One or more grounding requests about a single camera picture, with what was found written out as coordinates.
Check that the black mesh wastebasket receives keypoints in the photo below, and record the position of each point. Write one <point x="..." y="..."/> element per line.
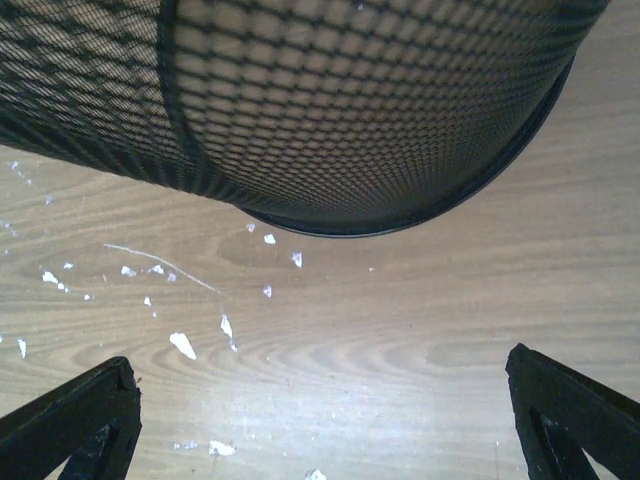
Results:
<point x="327" y="118"/>

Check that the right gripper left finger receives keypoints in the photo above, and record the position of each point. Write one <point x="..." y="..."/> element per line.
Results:
<point x="89" y="425"/>

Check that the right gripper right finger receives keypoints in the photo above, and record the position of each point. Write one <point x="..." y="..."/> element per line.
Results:
<point x="564" y="418"/>

